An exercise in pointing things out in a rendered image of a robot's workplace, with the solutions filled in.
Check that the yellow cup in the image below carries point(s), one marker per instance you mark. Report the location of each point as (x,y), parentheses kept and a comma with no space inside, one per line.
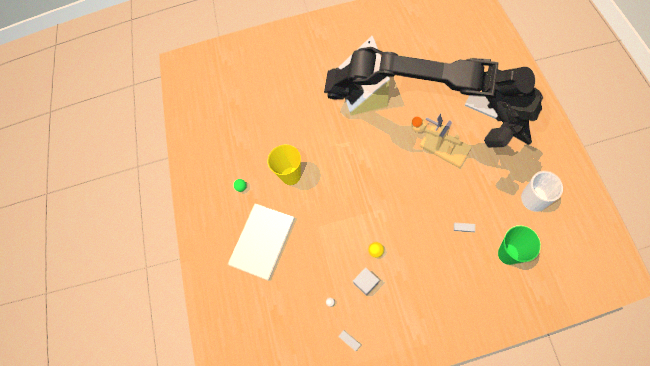
(285,162)

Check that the white square block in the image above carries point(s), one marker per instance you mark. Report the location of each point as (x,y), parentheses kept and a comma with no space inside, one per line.
(365,281)

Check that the green ball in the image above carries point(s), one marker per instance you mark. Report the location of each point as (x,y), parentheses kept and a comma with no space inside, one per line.
(240,185)

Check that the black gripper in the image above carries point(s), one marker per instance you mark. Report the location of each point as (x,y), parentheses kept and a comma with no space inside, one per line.
(500,137)

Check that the yellow ball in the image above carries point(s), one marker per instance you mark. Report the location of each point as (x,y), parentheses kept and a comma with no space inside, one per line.
(376,249)

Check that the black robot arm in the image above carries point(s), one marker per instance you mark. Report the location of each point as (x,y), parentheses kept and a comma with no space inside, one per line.
(467,76)

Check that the green cup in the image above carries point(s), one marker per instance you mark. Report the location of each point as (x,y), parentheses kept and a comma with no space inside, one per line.
(520,244)

